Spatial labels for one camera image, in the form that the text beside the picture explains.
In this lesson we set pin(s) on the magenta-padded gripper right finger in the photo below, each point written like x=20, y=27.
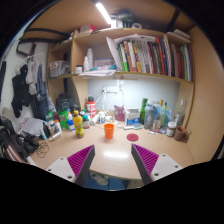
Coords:
x=165, y=165

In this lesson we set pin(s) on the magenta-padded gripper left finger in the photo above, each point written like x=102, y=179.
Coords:
x=60, y=166

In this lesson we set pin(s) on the yellow-capped yellow drink bottle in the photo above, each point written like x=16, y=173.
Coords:
x=78, y=125

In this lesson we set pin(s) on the silver metal can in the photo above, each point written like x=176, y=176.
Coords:
x=55, y=136

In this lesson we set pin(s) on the brown mug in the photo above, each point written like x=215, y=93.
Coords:
x=180, y=134

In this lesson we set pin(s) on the green and white tube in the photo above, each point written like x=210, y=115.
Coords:
x=153, y=132

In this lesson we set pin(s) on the brown jar with white lid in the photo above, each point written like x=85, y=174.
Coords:
x=171, y=129

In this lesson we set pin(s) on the orange-capped white bottle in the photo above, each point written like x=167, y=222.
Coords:
x=57, y=126

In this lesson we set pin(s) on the green plastic jar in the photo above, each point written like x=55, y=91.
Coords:
x=63, y=125
x=63, y=115

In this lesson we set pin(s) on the blue-lidded white jar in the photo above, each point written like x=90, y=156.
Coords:
x=70, y=125

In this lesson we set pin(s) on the flat round red coaster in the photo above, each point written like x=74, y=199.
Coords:
x=132, y=137

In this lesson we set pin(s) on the gold-capped clear glass bottle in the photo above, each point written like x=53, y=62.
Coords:
x=159, y=118

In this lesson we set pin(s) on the white paper bag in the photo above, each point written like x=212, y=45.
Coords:
x=33, y=126

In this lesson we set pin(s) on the light blue hand mirror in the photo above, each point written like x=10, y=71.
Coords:
x=136, y=126

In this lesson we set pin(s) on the blue plastic bag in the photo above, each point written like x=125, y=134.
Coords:
x=168, y=115

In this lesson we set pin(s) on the green-capped brown bottle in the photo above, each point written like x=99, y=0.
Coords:
x=86, y=122

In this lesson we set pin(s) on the white-capped clear glass bottle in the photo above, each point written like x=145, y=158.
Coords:
x=180, y=116

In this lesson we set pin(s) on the black bag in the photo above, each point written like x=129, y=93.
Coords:
x=13, y=140

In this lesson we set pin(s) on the blue and white carton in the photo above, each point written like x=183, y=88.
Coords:
x=132, y=117

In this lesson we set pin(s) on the dark green glass bottle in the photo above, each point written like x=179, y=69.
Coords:
x=143, y=110

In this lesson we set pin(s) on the orange plastic cup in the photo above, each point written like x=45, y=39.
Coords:
x=109, y=131

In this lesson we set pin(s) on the blue-labelled white pill bottle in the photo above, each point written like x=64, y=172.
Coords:
x=101, y=117

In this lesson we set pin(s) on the black box device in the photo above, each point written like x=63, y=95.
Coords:
x=63, y=101

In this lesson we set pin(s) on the red and white canister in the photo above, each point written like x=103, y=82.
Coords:
x=90, y=107

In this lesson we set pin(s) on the small black adapter block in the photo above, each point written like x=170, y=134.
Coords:
x=90, y=98

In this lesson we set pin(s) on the hanging clothes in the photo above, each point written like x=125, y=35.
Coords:
x=20, y=90

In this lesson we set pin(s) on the white ceiling light bar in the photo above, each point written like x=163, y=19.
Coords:
x=103, y=12

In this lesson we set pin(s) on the white wall power outlet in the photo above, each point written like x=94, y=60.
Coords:
x=111, y=89

